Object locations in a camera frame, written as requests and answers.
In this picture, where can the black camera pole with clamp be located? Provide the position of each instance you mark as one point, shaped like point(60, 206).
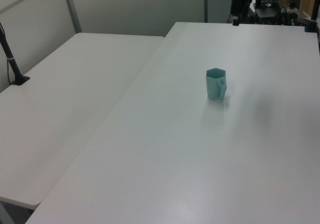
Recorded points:
point(12, 64)

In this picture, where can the brown cardboard box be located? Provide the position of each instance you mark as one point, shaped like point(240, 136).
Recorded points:
point(307, 1)

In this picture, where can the black monitor stand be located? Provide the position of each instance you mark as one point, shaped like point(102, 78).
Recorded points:
point(266, 11)

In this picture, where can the teal faceted plastic cup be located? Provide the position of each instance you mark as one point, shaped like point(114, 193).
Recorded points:
point(213, 86)

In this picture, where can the grey aluminium partition post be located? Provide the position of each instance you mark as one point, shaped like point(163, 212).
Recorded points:
point(72, 9)
point(205, 4)

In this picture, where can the black angled pole with clamp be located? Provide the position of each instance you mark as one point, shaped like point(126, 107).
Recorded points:
point(310, 25)

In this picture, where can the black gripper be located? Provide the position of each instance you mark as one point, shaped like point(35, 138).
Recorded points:
point(236, 5)

